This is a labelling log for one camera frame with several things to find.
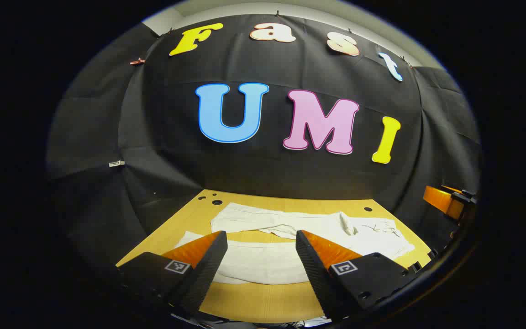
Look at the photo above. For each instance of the silver metal clip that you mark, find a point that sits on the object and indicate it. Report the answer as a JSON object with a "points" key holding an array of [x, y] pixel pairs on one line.
{"points": [[117, 163]]}

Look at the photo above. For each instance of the white jeans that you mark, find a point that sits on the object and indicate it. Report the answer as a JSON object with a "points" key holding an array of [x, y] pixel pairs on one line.
{"points": [[267, 267]]}

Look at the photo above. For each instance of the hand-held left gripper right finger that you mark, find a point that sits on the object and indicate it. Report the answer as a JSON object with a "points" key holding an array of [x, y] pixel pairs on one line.
{"points": [[313, 269]]}

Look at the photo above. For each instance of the black backdrop cloth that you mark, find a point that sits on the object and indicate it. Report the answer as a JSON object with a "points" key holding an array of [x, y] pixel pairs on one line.
{"points": [[263, 169]]}

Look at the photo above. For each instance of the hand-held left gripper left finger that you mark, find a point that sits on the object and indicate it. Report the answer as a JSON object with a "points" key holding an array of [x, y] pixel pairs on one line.
{"points": [[208, 269]]}

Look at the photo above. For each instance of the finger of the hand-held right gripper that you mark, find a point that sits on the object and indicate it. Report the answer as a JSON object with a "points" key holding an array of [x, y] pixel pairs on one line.
{"points": [[441, 201]]}

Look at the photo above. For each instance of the reddish metal clip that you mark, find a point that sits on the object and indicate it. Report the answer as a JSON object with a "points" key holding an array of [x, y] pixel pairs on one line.
{"points": [[137, 61]]}

